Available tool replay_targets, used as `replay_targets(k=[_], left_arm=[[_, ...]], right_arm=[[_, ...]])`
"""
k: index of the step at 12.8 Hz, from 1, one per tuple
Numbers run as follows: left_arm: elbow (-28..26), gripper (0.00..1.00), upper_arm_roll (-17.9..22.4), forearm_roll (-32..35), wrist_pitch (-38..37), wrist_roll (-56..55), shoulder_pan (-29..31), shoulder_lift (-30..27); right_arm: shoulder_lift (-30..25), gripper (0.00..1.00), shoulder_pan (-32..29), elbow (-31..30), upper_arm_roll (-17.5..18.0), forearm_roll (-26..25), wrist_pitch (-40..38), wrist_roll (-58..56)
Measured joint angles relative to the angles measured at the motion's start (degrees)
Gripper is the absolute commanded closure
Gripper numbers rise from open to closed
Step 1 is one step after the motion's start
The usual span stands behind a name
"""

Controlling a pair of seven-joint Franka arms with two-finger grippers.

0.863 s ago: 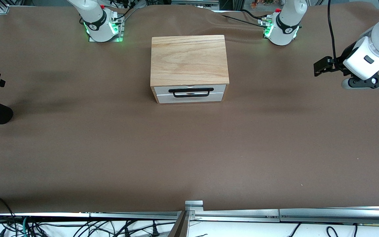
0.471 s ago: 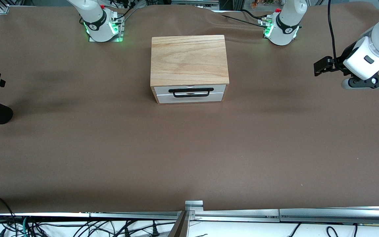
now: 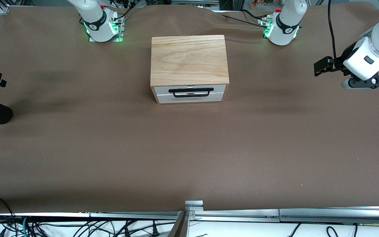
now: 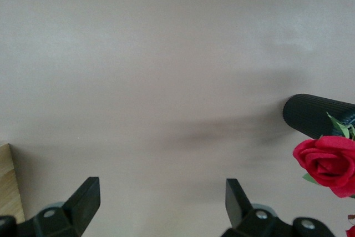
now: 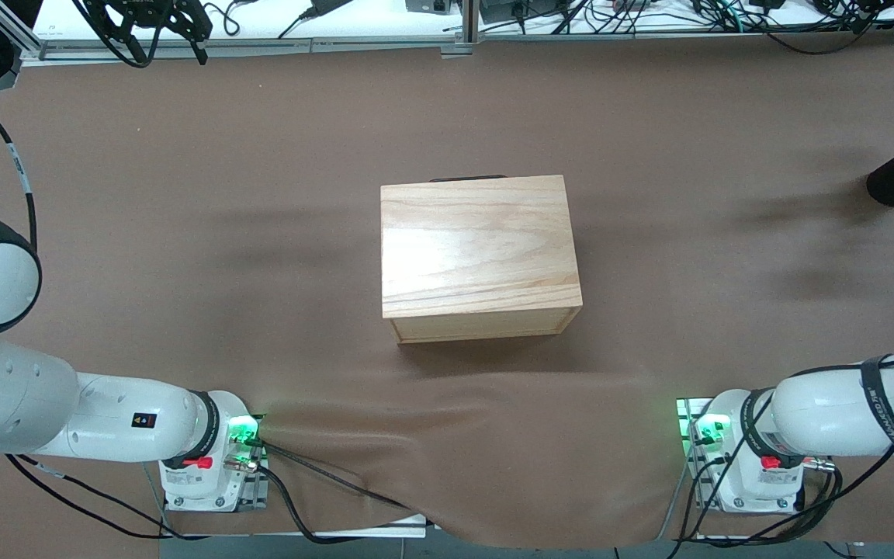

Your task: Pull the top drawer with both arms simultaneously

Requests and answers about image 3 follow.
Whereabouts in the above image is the brown table cloth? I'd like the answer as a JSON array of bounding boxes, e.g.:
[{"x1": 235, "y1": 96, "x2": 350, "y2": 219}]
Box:
[{"x1": 0, "y1": 3, "x2": 379, "y2": 214}]

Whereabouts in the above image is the diagonal aluminium strut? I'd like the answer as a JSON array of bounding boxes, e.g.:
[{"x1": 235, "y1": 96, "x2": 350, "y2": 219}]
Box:
[{"x1": 168, "y1": 211, "x2": 195, "y2": 237}]

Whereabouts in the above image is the curved black cable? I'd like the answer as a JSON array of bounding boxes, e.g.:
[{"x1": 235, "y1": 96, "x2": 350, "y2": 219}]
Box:
[{"x1": 240, "y1": 9, "x2": 263, "y2": 19}]

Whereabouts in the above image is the black base cable bundle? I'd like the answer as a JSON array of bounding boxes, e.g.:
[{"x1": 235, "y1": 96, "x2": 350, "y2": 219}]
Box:
[{"x1": 109, "y1": 0, "x2": 145, "y2": 20}]

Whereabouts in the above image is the orange background clutter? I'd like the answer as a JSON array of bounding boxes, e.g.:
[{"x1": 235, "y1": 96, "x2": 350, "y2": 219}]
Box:
[{"x1": 250, "y1": 0, "x2": 277, "y2": 9}]

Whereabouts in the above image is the medium aluminium frame rail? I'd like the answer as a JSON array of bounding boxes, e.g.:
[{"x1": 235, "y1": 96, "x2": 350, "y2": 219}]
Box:
[{"x1": 193, "y1": 209, "x2": 280, "y2": 223}]

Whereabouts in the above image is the wide aluminium frame rail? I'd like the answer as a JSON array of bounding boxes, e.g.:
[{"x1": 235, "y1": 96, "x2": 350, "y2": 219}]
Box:
[{"x1": 280, "y1": 206, "x2": 379, "y2": 225}]

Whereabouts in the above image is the wooden drawer cabinet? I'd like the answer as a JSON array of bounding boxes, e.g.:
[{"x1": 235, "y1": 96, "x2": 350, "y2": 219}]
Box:
[{"x1": 150, "y1": 35, "x2": 230, "y2": 104}]

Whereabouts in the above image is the white drawer front panel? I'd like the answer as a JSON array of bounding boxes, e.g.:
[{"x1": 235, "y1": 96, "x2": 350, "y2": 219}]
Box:
[{"x1": 156, "y1": 93, "x2": 225, "y2": 104}]

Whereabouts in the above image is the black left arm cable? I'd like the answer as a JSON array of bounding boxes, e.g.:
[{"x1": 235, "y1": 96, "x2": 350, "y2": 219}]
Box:
[{"x1": 328, "y1": 0, "x2": 339, "y2": 65}]

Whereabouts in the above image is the straight black cable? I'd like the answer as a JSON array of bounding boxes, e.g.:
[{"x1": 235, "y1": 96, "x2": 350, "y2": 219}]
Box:
[{"x1": 222, "y1": 14, "x2": 266, "y2": 25}]

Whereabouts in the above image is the long aluminium frame rail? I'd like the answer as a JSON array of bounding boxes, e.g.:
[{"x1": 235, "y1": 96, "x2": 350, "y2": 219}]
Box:
[{"x1": 0, "y1": 212, "x2": 182, "y2": 220}]

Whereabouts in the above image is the aluminium centre bracket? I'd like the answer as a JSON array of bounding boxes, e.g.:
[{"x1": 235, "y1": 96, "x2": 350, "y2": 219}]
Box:
[{"x1": 185, "y1": 200, "x2": 204, "y2": 213}]

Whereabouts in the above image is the aluminium back frame rail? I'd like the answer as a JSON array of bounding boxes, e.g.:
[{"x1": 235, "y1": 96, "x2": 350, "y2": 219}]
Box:
[{"x1": 171, "y1": 0, "x2": 219, "y2": 10}]

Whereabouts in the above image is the black metal drawer handle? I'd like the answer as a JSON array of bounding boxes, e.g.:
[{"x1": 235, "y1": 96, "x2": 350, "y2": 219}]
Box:
[{"x1": 168, "y1": 87, "x2": 215, "y2": 98}]

